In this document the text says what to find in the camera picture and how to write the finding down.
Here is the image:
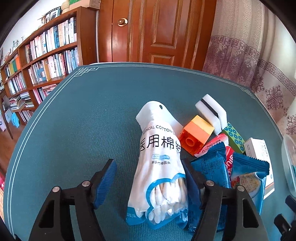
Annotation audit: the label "dark blue snack packet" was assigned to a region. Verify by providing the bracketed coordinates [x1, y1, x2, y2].
[182, 151, 231, 233]

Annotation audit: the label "patterned curtain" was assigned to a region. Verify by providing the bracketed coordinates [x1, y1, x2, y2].
[203, 1, 295, 138]

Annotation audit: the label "blue cracker snack packet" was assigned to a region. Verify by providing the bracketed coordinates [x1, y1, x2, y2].
[230, 152, 269, 214]

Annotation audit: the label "clear plastic bowl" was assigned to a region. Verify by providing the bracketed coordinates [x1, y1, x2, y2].
[281, 134, 296, 197]

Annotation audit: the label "white blue medicine box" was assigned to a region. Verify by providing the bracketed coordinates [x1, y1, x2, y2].
[244, 138, 275, 200]

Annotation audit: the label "red balloon glue packet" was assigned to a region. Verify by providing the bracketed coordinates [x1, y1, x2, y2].
[194, 133, 234, 176]

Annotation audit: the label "wooden bookshelf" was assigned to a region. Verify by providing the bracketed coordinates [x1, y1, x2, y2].
[1, 6, 98, 125]

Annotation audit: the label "green dotted block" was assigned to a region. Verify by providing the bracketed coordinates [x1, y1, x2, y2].
[222, 123, 245, 154]

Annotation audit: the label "wooden door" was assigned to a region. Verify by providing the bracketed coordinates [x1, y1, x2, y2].
[98, 0, 217, 70]

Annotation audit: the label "brass door knob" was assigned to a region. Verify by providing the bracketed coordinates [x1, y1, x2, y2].
[117, 18, 128, 27]

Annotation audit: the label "white black sponge eraser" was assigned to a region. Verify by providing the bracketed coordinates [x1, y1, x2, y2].
[195, 94, 227, 135]

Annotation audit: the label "cotton swab bag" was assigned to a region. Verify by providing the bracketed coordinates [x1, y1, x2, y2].
[126, 101, 188, 230]

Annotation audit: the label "stacked boxes on shelf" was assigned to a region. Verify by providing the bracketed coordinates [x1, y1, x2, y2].
[61, 0, 101, 14]

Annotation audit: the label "orange yellow toy brick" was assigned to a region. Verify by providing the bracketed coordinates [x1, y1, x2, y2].
[179, 115, 214, 156]

